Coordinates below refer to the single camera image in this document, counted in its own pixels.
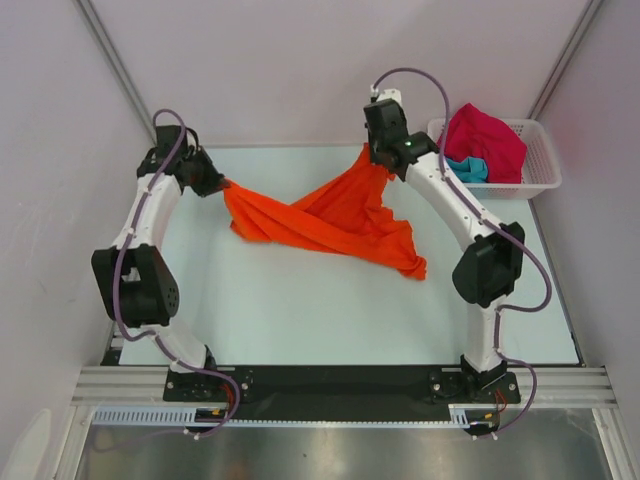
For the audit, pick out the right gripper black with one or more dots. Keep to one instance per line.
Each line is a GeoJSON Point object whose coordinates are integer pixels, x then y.
{"type": "Point", "coordinates": [372, 154]}

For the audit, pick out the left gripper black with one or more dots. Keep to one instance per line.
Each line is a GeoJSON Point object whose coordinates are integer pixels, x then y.
{"type": "Point", "coordinates": [214, 181]}

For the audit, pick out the orange t shirt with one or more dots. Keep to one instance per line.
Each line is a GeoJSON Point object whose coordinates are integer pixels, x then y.
{"type": "Point", "coordinates": [345, 216]}

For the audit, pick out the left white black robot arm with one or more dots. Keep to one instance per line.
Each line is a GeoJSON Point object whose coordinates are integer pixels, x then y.
{"type": "Point", "coordinates": [138, 290]}

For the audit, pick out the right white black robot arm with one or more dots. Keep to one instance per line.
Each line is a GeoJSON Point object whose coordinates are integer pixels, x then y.
{"type": "Point", "coordinates": [490, 264]}

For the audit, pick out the teal t shirt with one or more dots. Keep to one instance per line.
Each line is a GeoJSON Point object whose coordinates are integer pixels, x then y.
{"type": "Point", "coordinates": [470, 170]}

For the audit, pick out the magenta t shirt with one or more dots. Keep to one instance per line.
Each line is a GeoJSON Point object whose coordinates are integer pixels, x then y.
{"type": "Point", "coordinates": [474, 133]}

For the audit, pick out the white plastic laundry basket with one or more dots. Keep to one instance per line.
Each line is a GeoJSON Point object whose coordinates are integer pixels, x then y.
{"type": "Point", "coordinates": [540, 171]}

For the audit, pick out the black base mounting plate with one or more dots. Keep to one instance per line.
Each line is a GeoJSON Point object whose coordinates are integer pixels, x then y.
{"type": "Point", "coordinates": [388, 394]}

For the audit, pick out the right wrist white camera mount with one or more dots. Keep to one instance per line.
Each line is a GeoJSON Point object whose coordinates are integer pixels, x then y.
{"type": "Point", "coordinates": [377, 95]}

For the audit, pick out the left aluminium corner post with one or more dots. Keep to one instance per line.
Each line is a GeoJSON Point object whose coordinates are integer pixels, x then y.
{"type": "Point", "coordinates": [111, 55]}

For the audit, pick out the aluminium corner post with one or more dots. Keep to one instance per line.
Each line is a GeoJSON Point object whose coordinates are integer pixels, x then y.
{"type": "Point", "coordinates": [586, 21]}
{"type": "Point", "coordinates": [111, 55]}

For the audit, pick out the aluminium front frame rail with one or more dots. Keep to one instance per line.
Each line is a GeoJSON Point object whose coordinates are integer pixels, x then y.
{"type": "Point", "coordinates": [557, 387]}

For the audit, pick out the right aluminium corner post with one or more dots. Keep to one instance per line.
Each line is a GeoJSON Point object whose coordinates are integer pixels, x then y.
{"type": "Point", "coordinates": [586, 21]}

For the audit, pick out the left white slotted cable duct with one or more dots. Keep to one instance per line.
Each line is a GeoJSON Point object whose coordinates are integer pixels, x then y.
{"type": "Point", "coordinates": [158, 416]}

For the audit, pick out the white slotted cable duct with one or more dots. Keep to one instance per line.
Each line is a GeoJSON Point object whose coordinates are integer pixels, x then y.
{"type": "Point", "coordinates": [467, 415]}
{"type": "Point", "coordinates": [158, 416]}

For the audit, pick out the right white slotted cable duct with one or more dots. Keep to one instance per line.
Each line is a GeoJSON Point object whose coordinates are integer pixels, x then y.
{"type": "Point", "coordinates": [467, 415]}

